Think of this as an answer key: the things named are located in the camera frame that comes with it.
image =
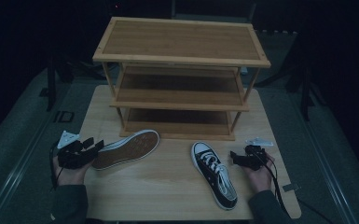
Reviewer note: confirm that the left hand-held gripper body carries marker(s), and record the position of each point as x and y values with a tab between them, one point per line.
71	152

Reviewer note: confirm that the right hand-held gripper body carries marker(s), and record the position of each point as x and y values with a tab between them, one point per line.
255	154

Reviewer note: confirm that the person's left hand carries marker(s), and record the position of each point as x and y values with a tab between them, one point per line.
70	175

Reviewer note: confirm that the person's right hand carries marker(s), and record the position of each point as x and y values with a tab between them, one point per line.
261	177

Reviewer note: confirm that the black canvas sneaker white laces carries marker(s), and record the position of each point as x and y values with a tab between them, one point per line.
215	174

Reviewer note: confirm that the sneaker showing brown sole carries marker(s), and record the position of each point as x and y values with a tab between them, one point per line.
127	151

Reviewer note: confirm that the grey tape piece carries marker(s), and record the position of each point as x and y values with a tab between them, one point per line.
291	187

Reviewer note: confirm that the black metal stand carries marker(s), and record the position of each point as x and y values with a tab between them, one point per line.
304	93
51	84

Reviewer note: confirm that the wooden three-tier shoe rack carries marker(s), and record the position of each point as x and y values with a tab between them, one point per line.
180	43

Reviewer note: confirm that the black floor bracket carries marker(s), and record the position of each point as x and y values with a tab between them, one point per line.
63	116

